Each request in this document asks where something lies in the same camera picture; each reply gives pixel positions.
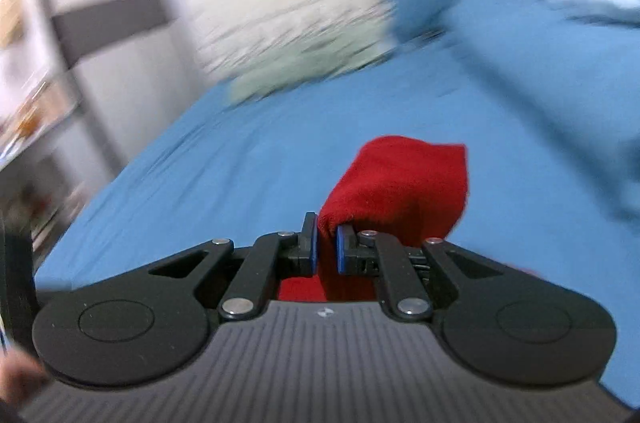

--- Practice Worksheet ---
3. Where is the red small garment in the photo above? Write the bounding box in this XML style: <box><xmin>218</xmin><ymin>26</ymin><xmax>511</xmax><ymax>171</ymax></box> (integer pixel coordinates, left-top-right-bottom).
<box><xmin>278</xmin><ymin>136</ymin><xmax>469</xmax><ymax>303</ymax></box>

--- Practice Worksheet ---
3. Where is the person left hand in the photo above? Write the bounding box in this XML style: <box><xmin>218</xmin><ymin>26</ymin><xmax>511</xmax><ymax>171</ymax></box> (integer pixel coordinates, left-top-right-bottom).
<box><xmin>0</xmin><ymin>347</ymin><xmax>49</xmax><ymax>407</ymax></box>

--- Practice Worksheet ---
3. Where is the blue bed sheet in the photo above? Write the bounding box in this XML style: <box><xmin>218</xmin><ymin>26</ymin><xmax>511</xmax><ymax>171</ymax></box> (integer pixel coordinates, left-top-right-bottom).
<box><xmin>36</xmin><ymin>41</ymin><xmax>639</xmax><ymax>405</ymax></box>

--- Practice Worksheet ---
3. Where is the cluttered shelf unit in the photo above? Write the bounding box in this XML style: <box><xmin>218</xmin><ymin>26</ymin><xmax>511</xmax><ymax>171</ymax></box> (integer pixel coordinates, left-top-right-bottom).
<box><xmin>1</xmin><ymin>0</ymin><xmax>84</xmax><ymax>264</ymax></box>

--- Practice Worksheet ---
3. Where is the blue duvet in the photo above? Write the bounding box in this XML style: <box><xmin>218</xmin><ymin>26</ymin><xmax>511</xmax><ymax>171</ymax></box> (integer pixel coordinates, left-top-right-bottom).
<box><xmin>442</xmin><ymin>0</ymin><xmax>639</xmax><ymax>218</ymax></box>

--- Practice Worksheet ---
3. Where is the green pillow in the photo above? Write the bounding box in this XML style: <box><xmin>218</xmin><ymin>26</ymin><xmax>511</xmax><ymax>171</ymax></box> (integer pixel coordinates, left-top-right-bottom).
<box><xmin>228</xmin><ymin>25</ymin><xmax>395</xmax><ymax>105</ymax></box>

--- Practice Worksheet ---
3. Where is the grey wardrobe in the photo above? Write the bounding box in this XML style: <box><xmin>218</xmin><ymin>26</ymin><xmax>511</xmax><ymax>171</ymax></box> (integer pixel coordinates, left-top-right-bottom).
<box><xmin>40</xmin><ymin>0</ymin><xmax>202</xmax><ymax>176</ymax></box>

